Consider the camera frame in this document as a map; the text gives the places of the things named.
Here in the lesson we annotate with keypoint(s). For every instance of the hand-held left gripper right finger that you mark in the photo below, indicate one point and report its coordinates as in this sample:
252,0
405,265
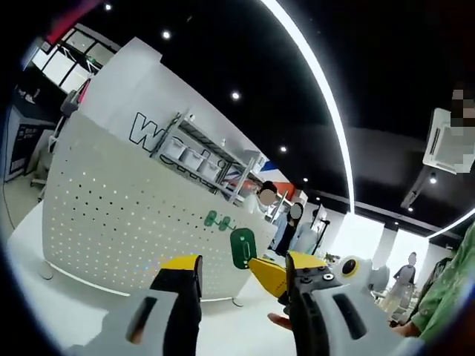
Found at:
352,322

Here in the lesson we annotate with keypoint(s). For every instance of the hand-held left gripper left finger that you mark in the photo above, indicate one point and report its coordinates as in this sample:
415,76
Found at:
118,326

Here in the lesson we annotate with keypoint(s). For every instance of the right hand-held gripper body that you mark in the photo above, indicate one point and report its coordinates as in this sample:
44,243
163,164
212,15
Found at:
352,274

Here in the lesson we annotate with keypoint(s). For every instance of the white perforated mounting plate panel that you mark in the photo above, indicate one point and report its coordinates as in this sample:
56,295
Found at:
130,207

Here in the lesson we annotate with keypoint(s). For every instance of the person's right hand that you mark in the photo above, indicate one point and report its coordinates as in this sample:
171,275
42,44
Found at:
280,321

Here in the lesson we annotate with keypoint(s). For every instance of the monitor with black stand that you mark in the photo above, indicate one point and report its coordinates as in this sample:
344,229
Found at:
321,214

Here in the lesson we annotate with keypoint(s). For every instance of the linear ceiling light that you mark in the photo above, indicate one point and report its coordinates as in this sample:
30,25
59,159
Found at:
350,185

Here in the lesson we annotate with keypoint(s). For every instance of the black ceiling track light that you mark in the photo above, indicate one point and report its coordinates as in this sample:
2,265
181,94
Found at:
417,189

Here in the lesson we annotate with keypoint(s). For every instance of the white ceiling air conditioner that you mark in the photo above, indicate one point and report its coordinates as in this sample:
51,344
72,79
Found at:
439,148

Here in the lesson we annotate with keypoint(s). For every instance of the dark equipment cabinet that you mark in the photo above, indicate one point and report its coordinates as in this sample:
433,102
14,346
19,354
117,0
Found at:
26,141

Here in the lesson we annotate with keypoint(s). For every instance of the grey office chair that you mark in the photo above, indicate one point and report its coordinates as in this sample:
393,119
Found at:
68,105

